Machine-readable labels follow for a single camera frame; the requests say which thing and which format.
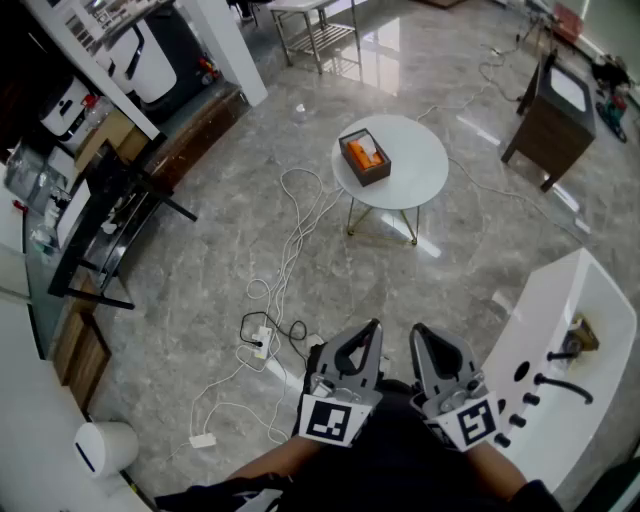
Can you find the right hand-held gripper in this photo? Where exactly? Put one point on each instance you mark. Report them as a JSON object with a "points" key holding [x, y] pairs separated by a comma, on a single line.
{"points": [[472, 425]]}

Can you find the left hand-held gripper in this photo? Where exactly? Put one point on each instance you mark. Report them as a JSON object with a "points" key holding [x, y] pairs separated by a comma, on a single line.
{"points": [[332, 420]]}

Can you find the brown wooden box tray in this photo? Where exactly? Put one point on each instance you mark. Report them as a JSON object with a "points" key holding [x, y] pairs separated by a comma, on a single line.
{"points": [[375, 176]]}

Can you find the orange packet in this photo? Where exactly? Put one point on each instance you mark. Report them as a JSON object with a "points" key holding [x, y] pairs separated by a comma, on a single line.
{"points": [[357, 152]]}

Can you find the person's right forearm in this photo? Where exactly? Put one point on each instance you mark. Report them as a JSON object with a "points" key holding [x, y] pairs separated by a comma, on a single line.
{"points": [[495, 470]]}

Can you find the person's left forearm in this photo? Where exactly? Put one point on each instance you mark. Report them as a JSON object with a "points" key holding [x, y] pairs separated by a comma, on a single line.
{"points": [[280, 457]]}

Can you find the brown cardboard box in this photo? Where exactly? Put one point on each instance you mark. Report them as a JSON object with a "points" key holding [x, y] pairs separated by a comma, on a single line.
{"points": [[107, 135]]}

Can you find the person's white shoe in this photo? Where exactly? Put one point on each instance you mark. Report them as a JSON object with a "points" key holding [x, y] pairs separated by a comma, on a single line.
{"points": [[316, 341]]}

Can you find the black basin knob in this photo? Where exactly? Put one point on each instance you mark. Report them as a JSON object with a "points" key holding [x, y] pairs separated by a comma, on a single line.
{"points": [[502, 440], [518, 420], [531, 399]]}

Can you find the white power socket block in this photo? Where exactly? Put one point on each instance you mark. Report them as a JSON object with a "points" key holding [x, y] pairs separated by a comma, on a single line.
{"points": [[262, 334]]}

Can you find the white wash basin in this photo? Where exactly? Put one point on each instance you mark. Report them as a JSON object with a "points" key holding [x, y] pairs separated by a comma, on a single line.
{"points": [[540, 310]]}

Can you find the person's black clothing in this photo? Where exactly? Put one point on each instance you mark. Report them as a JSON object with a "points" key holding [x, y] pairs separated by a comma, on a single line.
{"points": [[395, 475]]}

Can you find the black basin lever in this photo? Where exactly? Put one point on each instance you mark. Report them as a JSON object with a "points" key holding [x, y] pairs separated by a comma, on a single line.
{"points": [[560, 355]]}

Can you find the black basin faucet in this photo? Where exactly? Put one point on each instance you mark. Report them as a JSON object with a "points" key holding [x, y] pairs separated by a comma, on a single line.
{"points": [[565, 384]]}

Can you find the brass basin drain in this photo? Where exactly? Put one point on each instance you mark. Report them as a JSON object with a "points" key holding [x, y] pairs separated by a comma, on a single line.
{"points": [[580, 337]]}

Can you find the white chest-worn device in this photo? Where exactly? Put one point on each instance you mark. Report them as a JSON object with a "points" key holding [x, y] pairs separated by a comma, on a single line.
{"points": [[257, 502]]}

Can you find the small white power adapter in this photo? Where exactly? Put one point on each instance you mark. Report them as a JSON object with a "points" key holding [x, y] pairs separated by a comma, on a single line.
{"points": [[202, 441]]}

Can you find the small white floor block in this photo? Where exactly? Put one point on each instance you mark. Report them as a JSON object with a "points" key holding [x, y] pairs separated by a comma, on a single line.
{"points": [[582, 225]]}

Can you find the round white side table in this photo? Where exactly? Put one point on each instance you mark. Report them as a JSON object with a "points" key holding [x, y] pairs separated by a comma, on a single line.
{"points": [[415, 165]]}

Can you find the dark wooden vanity cabinet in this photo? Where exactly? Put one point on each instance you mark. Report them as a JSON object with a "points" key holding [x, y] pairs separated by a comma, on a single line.
{"points": [[545, 135]]}

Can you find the white cylindrical bin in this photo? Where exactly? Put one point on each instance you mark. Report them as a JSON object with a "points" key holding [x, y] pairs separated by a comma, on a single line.
{"points": [[112, 447]]}

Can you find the wooden drawer cabinet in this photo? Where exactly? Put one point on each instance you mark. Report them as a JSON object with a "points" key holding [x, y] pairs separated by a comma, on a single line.
{"points": [[82, 360]]}

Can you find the wooden floor platform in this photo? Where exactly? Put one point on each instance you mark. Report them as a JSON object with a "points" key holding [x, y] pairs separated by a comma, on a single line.
{"points": [[200, 135]]}

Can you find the white rectangular board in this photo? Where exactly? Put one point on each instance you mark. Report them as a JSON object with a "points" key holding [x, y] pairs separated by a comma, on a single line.
{"points": [[72, 215]]}

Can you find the stainless steel table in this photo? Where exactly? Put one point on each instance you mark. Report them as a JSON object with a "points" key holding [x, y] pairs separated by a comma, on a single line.
{"points": [[320, 37]]}

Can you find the white square pillar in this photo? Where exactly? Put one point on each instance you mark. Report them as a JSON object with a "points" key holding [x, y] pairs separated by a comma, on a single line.
{"points": [[225, 45]]}

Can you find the white grey cleaning machine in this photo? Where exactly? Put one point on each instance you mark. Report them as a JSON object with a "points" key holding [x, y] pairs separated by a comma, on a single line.
{"points": [[150, 65]]}

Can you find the pink chair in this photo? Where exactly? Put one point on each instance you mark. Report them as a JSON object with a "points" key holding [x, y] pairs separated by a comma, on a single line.
{"points": [[570, 22]]}

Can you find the clear plastic container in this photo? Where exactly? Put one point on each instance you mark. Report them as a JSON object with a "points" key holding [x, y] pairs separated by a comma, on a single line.
{"points": [[30, 175]]}

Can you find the white dispenser machine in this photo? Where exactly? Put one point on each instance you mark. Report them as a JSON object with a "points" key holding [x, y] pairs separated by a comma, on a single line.
{"points": [[62, 115]]}

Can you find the black metal frame desk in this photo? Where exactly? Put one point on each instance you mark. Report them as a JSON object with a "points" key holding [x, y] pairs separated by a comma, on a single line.
{"points": [[115, 170]]}

